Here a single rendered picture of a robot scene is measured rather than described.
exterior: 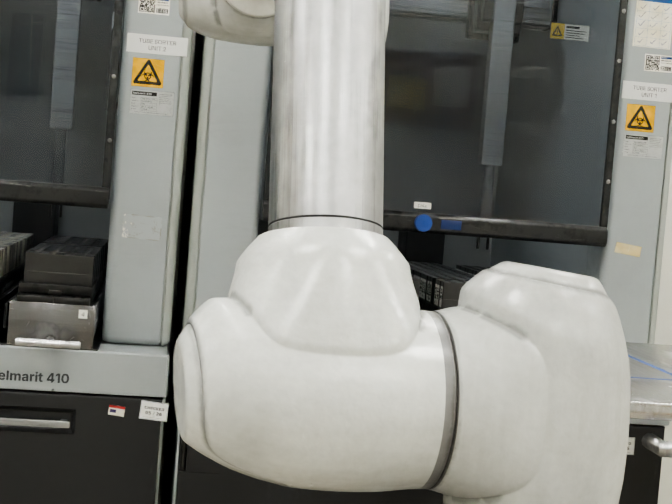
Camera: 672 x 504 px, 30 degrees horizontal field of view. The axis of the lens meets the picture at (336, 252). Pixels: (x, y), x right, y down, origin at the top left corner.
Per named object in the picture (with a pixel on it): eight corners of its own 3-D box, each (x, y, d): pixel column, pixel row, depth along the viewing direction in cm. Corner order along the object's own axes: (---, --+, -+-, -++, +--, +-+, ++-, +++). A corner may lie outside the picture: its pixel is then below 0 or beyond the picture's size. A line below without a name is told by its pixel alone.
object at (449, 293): (501, 319, 220) (504, 285, 220) (504, 320, 218) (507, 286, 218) (437, 314, 219) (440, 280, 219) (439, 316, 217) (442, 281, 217)
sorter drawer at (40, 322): (45, 301, 267) (48, 259, 267) (111, 305, 269) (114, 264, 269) (1, 349, 195) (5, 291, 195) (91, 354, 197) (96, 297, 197)
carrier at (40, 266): (93, 291, 210) (96, 256, 210) (92, 293, 208) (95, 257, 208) (22, 287, 209) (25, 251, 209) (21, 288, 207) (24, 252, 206)
